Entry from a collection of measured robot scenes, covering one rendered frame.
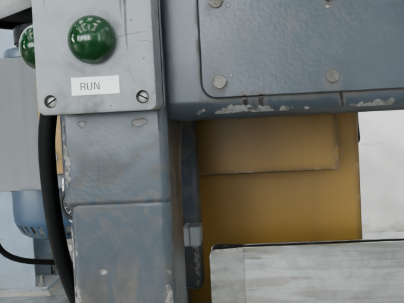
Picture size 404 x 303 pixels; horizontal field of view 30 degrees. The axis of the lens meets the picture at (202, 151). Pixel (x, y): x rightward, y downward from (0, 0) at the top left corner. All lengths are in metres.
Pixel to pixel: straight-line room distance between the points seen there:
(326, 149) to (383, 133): 5.00
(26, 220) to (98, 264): 0.47
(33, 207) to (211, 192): 0.27
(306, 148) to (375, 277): 0.15
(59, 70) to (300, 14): 0.16
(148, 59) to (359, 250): 0.30
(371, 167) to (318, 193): 4.95
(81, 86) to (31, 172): 0.48
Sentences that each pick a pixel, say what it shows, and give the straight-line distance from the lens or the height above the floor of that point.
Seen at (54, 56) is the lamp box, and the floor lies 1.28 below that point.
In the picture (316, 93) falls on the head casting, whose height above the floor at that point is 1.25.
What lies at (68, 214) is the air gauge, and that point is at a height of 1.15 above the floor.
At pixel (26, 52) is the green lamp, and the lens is 0.50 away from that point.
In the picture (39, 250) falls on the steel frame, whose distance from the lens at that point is 5.97.
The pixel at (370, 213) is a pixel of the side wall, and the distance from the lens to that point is 5.79.
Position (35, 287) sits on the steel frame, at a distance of 5.59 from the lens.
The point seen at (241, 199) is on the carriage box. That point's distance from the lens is 0.81.
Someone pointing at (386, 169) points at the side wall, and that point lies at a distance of 5.77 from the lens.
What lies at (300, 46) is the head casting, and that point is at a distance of 0.51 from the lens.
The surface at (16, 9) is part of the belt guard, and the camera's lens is 0.93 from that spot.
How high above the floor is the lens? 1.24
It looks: 3 degrees down
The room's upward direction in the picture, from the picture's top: 3 degrees counter-clockwise
